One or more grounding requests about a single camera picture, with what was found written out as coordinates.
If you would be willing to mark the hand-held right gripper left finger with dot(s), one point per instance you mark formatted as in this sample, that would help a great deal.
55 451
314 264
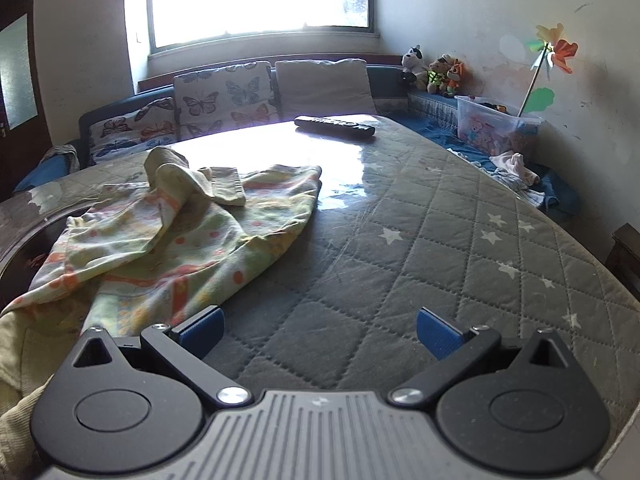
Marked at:
202 334

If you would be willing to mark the brown bear plush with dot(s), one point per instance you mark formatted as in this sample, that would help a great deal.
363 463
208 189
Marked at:
439 74

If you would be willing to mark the black and white cow plush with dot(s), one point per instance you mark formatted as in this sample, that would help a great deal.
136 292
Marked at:
413 65

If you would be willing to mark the black remote control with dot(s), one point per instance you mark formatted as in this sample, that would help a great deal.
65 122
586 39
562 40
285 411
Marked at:
334 126

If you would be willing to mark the plain beige cushion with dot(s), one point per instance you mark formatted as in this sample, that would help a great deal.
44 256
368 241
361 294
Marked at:
325 87

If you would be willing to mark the window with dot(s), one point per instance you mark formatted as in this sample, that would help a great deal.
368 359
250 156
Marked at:
260 0

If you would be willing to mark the orange fox plush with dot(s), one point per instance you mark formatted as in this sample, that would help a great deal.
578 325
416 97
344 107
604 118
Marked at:
456 77

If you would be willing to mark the dark wooden door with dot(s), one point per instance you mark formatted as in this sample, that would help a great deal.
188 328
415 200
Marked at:
20 85

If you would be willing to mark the grey cloth on sofa arm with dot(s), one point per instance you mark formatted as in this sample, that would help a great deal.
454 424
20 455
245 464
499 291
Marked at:
64 157

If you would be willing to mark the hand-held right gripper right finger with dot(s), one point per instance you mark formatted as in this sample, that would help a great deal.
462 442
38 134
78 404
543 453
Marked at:
439 337

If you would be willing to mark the dark wooden furniture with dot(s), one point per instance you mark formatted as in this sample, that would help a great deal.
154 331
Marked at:
625 260

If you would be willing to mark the black round stove plate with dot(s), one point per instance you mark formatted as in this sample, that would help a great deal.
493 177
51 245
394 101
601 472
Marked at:
22 255

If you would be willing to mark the small butterfly print cushion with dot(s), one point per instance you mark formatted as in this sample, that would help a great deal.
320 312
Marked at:
132 130

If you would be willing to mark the white and pink cloth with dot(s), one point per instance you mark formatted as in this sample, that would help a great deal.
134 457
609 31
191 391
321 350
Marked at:
515 167

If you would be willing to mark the clear plastic storage box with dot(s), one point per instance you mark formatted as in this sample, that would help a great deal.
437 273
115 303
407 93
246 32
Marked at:
495 125

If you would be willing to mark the yellow-green floral child's garment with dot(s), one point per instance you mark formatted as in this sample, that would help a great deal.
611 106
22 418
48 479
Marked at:
165 240

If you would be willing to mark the blue sofa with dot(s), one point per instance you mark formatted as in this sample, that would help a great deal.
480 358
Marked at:
430 110

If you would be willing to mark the colourful pinwheel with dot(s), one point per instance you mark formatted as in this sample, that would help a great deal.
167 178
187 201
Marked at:
555 50

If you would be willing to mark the large butterfly print cushion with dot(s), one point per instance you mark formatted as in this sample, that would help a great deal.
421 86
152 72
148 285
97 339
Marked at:
222 97

